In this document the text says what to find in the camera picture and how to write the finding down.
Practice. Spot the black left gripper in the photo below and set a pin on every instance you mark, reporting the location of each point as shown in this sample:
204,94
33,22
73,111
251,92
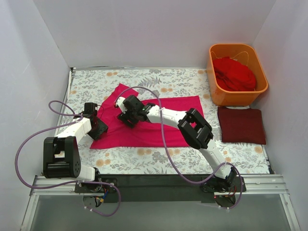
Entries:
100,130

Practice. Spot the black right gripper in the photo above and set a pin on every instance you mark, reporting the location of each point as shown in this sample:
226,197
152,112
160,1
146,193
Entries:
126,118

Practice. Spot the pink t shirt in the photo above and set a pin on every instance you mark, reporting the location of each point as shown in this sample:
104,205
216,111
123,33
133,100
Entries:
143,134

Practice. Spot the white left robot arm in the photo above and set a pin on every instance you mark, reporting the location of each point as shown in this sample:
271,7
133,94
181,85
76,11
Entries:
60,154

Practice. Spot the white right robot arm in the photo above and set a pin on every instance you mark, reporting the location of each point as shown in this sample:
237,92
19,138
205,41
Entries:
195,130

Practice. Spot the floral table cloth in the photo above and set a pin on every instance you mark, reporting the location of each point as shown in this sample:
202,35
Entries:
97,85

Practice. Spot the red t shirt in basket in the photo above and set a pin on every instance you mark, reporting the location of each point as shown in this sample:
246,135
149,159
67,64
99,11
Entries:
231,75

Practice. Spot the folded maroon t shirt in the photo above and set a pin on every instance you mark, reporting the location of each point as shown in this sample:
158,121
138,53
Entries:
241,125

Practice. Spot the orange plastic basket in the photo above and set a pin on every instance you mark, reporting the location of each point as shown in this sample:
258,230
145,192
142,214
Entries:
244,54

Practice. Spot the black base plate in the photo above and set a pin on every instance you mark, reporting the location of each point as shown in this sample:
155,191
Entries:
152,188

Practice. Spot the aluminium frame rail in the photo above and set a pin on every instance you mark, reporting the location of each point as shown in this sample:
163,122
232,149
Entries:
266,184

